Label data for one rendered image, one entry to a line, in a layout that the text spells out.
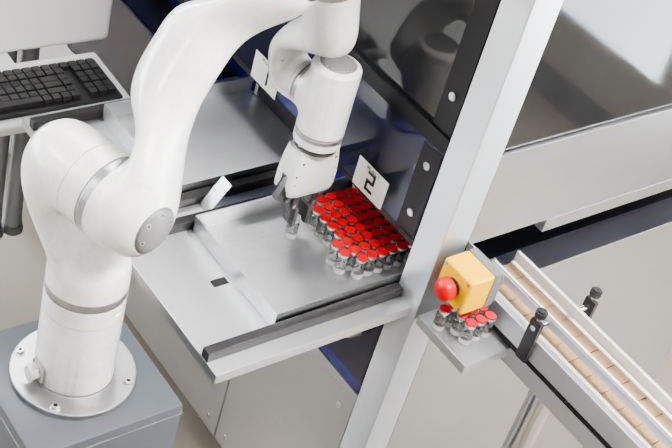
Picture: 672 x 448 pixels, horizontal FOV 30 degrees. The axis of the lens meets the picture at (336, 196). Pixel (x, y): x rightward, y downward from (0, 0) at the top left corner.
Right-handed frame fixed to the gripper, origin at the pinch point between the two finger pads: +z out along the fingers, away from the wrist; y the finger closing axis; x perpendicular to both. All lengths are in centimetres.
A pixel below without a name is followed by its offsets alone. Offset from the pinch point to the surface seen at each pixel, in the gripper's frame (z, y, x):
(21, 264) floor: 94, 1, -93
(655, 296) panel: 31, -89, 25
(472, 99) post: -36.3, -10.2, 20.3
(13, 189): 61, 9, -86
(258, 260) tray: 5.9, 9.1, 3.5
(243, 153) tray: 5.9, -4.8, -23.3
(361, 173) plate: -8.0, -10.0, 2.8
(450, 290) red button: -6.7, -7.3, 31.9
